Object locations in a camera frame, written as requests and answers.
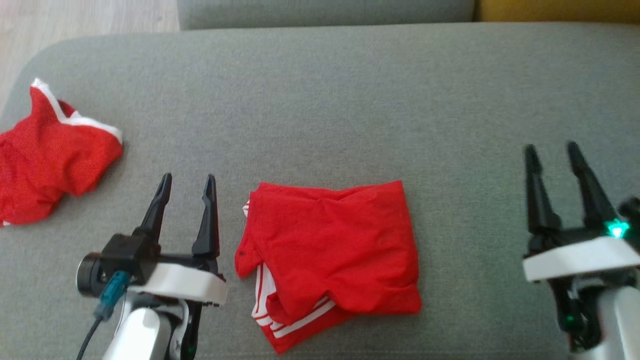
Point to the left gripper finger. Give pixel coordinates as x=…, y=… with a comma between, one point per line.
x=155, y=215
x=208, y=225

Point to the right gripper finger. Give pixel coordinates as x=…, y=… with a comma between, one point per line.
x=592, y=200
x=537, y=200

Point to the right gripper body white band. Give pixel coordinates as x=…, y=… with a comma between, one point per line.
x=575, y=260

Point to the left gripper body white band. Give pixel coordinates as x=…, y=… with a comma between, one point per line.
x=180, y=282

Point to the red shorts with white waistband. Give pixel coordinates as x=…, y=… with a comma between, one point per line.
x=45, y=165

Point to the red shorts white stripes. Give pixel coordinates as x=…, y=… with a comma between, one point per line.
x=340, y=240

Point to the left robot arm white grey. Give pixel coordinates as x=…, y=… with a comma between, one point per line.
x=140, y=335

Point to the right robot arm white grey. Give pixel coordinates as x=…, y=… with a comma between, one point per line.
x=620, y=320

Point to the yellow sofa cushion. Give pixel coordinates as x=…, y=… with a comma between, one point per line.
x=555, y=9

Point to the grey sofa back cushion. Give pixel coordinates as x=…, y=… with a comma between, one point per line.
x=325, y=12

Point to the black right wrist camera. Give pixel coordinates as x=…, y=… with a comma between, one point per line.
x=631, y=220

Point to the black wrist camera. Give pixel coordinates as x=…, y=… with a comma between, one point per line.
x=125, y=255
x=631, y=220

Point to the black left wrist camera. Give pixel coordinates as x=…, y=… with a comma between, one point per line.
x=125, y=255

